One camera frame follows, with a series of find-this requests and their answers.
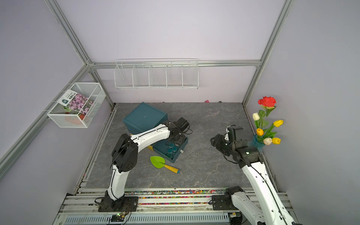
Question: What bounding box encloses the colourful pebble tray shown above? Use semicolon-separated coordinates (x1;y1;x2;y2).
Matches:
125;188;225;206

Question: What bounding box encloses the teal drawer cabinet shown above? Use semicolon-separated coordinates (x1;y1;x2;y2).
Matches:
123;102;168;134

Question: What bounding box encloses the long white wire basket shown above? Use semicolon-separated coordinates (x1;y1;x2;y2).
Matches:
114;58;199;89

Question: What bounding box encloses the purple flower seed packet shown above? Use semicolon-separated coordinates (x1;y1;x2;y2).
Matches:
57;89;94;115

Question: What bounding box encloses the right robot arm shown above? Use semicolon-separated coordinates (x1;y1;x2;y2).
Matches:
210;134;296;225

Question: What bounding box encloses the small white wire basket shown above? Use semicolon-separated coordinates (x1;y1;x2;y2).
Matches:
47;82;106;128

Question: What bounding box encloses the green toy shovel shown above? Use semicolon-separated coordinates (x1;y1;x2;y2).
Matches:
150;156;179;174

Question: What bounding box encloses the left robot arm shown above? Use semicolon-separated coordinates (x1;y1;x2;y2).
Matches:
95;117;189;212

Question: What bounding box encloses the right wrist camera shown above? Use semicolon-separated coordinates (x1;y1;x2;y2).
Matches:
226;125;245;142

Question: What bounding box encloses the glass vase with flowers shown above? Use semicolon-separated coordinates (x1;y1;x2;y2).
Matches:
252;96;284;153

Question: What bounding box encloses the teal bottom drawer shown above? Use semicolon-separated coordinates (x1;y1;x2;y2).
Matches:
152;138;188;163

